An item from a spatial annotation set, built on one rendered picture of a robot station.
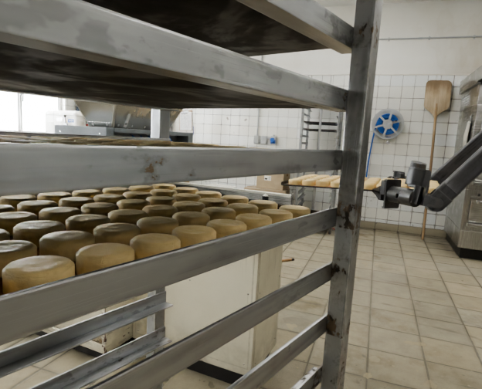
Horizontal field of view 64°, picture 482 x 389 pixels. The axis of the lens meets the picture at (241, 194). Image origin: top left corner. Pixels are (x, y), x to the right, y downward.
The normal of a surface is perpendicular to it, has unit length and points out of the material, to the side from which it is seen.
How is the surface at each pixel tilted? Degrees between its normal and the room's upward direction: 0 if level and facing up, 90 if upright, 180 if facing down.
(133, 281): 90
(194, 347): 90
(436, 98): 81
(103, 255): 0
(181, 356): 90
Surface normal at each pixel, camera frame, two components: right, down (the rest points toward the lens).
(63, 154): 0.80, 0.13
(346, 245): -0.61, 0.08
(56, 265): 0.05, -0.99
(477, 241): -0.34, 0.11
